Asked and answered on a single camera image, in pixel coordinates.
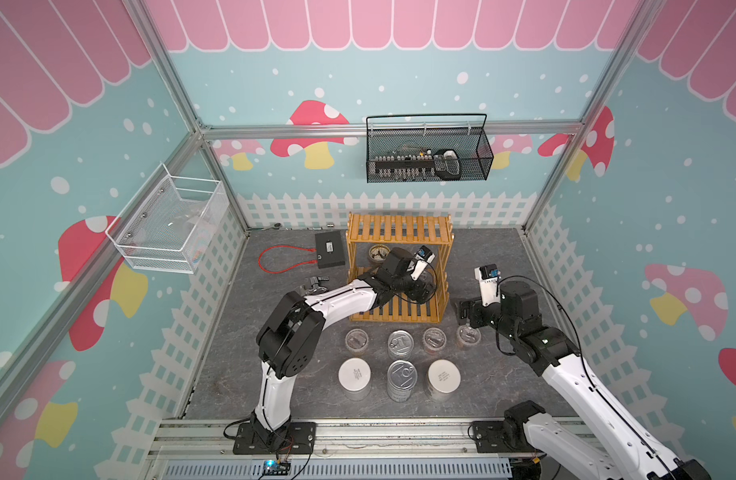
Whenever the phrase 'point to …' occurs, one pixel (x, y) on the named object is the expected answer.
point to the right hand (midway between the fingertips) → (467, 295)
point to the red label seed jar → (433, 339)
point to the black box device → (331, 249)
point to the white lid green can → (354, 378)
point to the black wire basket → (427, 148)
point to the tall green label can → (401, 378)
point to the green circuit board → (273, 467)
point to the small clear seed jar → (467, 336)
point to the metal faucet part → (316, 287)
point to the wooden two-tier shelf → (369, 237)
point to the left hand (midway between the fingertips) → (423, 280)
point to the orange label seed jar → (356, 341)
